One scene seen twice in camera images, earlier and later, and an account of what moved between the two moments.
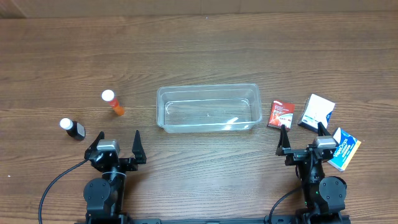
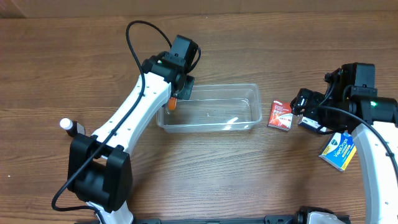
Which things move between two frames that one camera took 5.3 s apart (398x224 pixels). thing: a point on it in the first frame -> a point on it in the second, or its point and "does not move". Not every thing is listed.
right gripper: x=301 y=155 -> x=302 y=101
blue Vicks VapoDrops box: x=346 y=147 does not move
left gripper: x=123 y=161 -> x=187 y=88
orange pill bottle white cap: x=109 y=96 -> x=173 y=103
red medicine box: x=281 y=114 does not move
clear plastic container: x=209 y=108 does not move
